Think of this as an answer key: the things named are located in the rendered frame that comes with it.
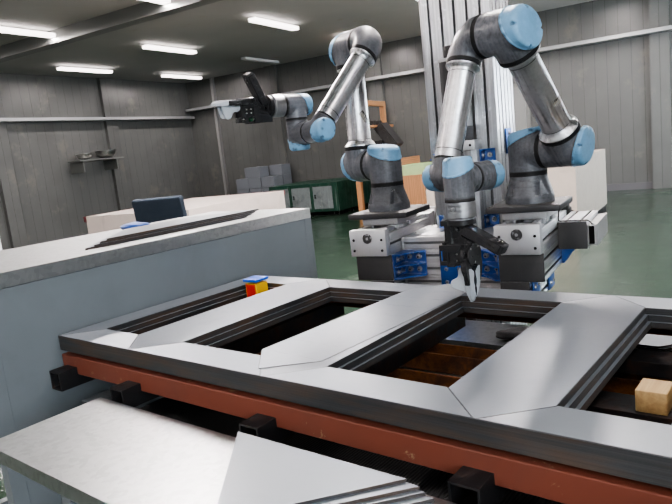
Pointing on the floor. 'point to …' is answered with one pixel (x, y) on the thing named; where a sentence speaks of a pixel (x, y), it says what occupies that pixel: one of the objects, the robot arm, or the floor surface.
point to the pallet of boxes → (255, 177)
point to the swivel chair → (159, 208)
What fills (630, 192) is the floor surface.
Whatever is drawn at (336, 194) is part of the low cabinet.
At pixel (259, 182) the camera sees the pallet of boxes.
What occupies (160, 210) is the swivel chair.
